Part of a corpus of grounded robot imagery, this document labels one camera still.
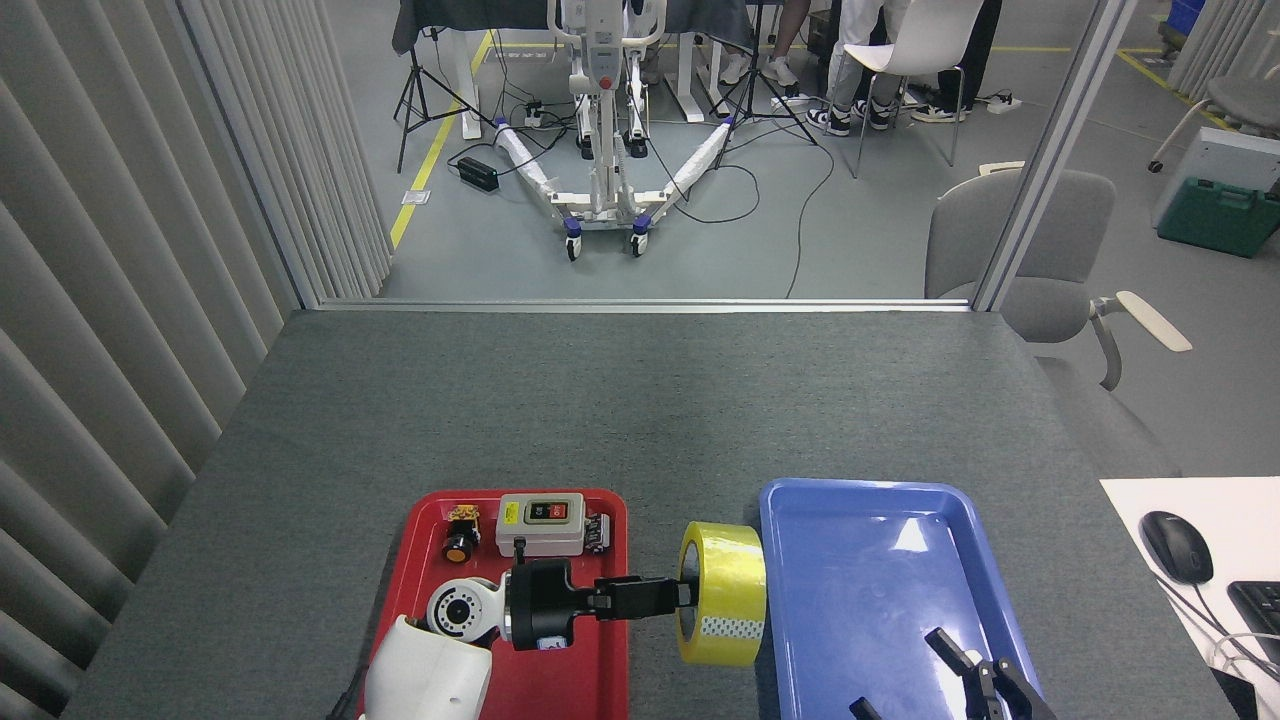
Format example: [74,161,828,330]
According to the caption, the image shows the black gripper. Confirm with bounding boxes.
[503,557,698,652]

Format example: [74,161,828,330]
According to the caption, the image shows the yellow tape roll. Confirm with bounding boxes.
[677,521,769,668]

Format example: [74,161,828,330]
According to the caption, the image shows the red plastic tray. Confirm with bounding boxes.
[357,488,630,720]

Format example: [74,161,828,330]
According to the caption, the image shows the blue plastic tray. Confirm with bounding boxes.
[758,477,1047,720]

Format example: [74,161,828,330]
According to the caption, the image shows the orange push button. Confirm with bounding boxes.
[443,505,482,564]

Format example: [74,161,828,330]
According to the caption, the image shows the black computer mouse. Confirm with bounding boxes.
[1140,511,1215,586]

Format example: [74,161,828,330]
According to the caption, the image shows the white desk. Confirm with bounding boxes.
[1100,477,1280,720]

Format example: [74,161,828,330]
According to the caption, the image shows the black keyboard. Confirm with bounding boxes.
[1227,581,1280,667]

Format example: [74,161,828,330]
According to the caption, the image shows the grey office chair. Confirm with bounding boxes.
[924,162,1194,393]

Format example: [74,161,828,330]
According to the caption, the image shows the white stand on wheels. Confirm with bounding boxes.
[493,0,741,263]

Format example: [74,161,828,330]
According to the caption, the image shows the black tripod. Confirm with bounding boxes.
[708,0,819,169]
[393,25,498,174]

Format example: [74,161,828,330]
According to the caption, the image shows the green plastic case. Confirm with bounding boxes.
[1157,177,1280,260]

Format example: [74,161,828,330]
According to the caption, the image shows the person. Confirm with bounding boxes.
[806,0,903,138]
[718,0,813,89]
[908,0,1004,125]

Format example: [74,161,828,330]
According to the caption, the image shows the grey metal box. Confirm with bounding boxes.
[1150,127,1280,231]

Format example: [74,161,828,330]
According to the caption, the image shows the white plastic chair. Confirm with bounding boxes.
[835,0,987,181]

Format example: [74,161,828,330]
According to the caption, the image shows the grey chair with wheels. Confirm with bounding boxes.
[1148,77,1280,174]

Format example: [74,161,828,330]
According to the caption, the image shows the grey vertical blinds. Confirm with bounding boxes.
[0,0,395,720]
[1167,0,1280,99]

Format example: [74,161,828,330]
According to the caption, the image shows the grey switch box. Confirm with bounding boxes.
[495,493,587,558]

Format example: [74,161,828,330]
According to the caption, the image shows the white cable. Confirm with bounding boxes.
[1160,578,1280,693]

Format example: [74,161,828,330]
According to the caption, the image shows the silver rail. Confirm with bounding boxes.
[318,297,973,315]

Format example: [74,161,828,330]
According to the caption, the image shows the black floor cable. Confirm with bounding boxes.
[640,120,837,299]

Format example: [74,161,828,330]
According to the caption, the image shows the silver post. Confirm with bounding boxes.
[972,0,1141,313]

